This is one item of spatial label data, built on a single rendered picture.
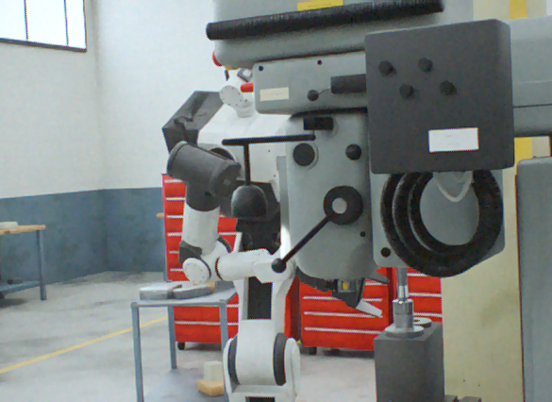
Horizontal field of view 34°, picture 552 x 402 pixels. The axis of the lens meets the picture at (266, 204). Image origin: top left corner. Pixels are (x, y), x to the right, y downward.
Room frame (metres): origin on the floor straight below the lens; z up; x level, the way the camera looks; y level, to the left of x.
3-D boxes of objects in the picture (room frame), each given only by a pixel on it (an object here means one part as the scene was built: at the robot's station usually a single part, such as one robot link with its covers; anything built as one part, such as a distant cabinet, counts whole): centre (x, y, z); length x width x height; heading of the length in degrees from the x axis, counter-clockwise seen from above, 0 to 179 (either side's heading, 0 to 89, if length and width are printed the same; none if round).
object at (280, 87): (1.75, -0.18, 1.68); 0.34 x 0.24 x 0.10; 63
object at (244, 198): (1.81, 0.03, 1.46); 0.07 x 0.07 x 0.06
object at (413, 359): (2.16, -0.32, 1.03); 0.22 x 0.12 x 0.20; 159
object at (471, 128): (1.34, -0.26, 1.62); 0.20 x 0.09 x 0.21; 63
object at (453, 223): (1.68, -0.32, 1.47); 0.24 x 0.19 x 0.26; 153
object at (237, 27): (1.63, -0.11, 1.79); 0.45 x 0.04 x 0.04; 63
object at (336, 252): (1.77, -0.15, 1.47); 0.21 x 0.19 x 0.32; 153
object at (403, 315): (2.11, -0.31, 1.16); 0.05 x 0.05 x 0.06
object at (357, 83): (1.62, -0.14, 1.66); 0.12 x 0.04 x 0.04; 63
